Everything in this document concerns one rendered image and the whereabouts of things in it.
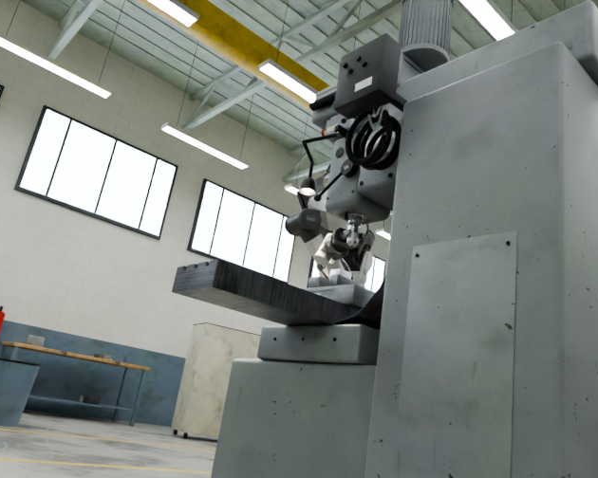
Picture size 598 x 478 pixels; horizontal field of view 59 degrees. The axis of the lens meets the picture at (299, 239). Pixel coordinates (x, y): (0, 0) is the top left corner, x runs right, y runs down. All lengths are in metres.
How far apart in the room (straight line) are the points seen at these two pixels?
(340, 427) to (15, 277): 7.84
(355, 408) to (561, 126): 0.93
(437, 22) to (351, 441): 1.51
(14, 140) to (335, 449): 8.42
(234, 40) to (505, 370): 6.31
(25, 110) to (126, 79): 1.95
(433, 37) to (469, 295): 1.12
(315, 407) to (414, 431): 0.44
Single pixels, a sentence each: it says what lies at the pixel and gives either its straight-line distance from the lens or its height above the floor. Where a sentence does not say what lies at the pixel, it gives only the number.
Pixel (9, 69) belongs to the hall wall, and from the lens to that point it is 9.92.
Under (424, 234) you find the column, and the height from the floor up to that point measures 1.08.
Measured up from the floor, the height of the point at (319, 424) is 0.54.
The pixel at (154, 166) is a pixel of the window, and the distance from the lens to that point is 10.17.
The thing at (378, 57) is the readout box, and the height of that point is 1.64.
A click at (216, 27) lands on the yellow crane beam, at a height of 4.88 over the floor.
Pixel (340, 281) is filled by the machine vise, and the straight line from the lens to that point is 1.85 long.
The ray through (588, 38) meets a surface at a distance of 1.70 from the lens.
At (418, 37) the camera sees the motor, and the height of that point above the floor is 1.95.
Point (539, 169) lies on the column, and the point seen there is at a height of 1.20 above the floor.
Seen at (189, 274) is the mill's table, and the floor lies 0.90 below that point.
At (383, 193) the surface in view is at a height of 1.34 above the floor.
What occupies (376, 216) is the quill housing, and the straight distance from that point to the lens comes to 2.03.
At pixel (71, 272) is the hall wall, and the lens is 9.35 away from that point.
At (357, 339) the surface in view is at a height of 0.80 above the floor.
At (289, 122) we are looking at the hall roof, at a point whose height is 6.20.
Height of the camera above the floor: 0.57
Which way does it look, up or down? 18 degrees up
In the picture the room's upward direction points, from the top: 9 degrees clockwise
